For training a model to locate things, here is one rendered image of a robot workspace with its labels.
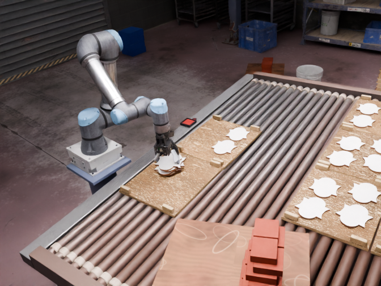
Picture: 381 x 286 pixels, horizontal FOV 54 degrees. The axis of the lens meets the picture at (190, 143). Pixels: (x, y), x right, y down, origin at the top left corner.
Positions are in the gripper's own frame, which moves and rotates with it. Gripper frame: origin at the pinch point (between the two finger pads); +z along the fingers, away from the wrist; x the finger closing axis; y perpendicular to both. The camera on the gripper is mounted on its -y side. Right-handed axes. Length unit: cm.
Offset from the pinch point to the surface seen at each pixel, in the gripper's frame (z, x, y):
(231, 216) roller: 7.4, 36.3, 26.3
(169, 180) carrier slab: 5.4, 2.5, 8.0
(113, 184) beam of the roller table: 7.5, -26.3, 13.3
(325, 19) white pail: 60, 100, -478
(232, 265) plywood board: -5, 43, 62
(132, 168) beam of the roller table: 7.5, -21.4, -0.9
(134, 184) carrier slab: 5.4, -14.1, 14.1
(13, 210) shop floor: 99, -166, -43
